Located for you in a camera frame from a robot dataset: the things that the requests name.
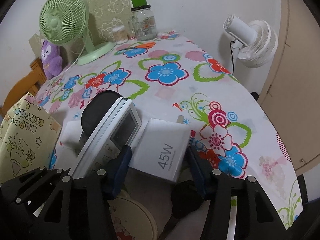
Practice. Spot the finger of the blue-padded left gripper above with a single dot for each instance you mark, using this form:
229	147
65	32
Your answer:
101	187

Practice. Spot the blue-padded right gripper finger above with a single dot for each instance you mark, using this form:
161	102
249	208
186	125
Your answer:
256	217

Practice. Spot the white remote control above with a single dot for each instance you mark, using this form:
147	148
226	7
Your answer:
117	128

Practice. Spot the white 45W charger box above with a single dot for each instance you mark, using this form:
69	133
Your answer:
161	149

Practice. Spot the black oval tray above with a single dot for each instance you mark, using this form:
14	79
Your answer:
96	110

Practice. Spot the round cartoon tin lid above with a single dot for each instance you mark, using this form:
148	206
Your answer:
131	220

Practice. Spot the white small box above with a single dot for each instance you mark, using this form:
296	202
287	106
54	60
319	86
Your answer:
71	135

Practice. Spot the yellow cartoon storage box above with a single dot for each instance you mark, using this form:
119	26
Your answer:
28	138

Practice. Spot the floral tablecloth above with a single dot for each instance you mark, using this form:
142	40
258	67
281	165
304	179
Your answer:
172	78

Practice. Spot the wooden bed headboard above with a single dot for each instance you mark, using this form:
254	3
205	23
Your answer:
31	83

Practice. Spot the purple plush toy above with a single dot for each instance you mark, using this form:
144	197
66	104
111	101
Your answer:
51	59

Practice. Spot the beige cabinet door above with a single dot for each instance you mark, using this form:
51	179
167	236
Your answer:
290	95

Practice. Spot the cotton swab container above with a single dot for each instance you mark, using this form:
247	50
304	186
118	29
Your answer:
119	34

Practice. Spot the white clip fan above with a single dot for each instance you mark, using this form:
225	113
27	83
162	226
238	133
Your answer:
253	44

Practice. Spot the glass jar green lid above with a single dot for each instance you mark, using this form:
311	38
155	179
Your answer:
142	21

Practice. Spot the green desk fan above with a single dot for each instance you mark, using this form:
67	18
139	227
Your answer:
65	21

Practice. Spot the beige cartoon cardboard panel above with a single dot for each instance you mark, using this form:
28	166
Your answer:
104	15

